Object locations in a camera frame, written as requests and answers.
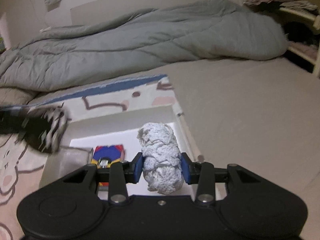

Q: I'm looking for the black claw hair clip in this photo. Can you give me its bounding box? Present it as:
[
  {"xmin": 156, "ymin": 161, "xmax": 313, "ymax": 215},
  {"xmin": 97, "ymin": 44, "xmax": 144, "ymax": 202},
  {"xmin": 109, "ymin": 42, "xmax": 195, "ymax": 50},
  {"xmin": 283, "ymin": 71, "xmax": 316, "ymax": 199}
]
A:
[{"xmin": 18, "ymin": 107, "xmax": 69, "ymax": 153}]

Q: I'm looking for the colourful playing card box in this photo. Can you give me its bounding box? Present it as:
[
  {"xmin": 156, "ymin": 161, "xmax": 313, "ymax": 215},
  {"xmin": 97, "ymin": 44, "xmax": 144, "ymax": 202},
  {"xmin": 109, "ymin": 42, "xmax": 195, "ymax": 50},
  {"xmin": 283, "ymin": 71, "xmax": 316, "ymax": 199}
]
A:
[{"xmin": 90, "ymin": 144, "xmax": 126, "ymax": 188}]

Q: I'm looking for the beige fluffy pillow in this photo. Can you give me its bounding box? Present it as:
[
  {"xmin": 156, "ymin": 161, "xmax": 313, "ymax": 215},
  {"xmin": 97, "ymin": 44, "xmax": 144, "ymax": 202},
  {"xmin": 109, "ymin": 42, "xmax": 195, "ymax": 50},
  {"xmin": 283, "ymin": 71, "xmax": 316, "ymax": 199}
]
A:
[{"xmin": 0, "ymin": 88, "xmax": 37, "ymax": 106}]

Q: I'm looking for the cartoon bear blanket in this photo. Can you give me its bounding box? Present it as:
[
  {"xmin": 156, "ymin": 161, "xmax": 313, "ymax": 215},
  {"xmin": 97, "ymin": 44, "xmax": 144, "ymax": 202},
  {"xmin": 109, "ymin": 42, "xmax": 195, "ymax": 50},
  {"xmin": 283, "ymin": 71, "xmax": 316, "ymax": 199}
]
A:
[{"xmin": 1, "ymin": 75, "xmax": 182, "ymax": 239}]

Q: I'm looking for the white cardboard box tray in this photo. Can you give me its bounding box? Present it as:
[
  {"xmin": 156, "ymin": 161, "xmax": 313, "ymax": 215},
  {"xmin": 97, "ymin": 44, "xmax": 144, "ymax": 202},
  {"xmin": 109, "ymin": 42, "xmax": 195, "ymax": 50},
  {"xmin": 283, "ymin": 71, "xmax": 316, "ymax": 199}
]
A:
[{"xmin": 40, "ymin": 105, "xmax": 204, "ymax": 187}]

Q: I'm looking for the grey duvet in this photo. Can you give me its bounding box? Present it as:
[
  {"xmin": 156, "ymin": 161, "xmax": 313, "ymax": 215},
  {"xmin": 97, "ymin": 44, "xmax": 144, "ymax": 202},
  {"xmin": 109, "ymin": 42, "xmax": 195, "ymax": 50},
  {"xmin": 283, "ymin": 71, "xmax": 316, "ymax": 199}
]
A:
[{"xmin": 1, "ymin": 0, "xmax": 288, "ymax": 92}]

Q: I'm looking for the right wooden shelf unit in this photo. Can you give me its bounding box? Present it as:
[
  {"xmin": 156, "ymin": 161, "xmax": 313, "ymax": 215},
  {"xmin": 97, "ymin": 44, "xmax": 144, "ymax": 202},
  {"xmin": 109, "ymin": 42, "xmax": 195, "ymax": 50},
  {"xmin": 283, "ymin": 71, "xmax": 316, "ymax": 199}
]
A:
[{"xmin": 242, "ymin": 0, "xmax": 319, "ymax": 77}]

